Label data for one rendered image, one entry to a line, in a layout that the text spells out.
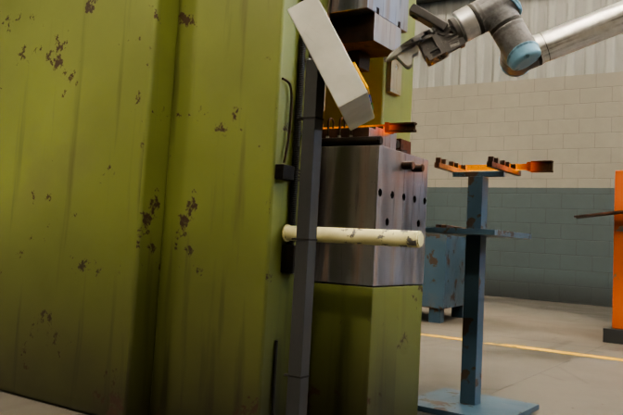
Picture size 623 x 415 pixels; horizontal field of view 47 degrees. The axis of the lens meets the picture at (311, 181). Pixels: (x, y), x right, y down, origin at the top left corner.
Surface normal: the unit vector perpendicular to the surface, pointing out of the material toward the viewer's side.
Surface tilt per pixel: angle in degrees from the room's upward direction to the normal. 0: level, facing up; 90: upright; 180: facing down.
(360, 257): 90
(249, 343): 90
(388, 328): 90
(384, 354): 90
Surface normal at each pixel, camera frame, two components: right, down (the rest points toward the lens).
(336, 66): -0.14, -0.09
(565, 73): -0.55, -0.11
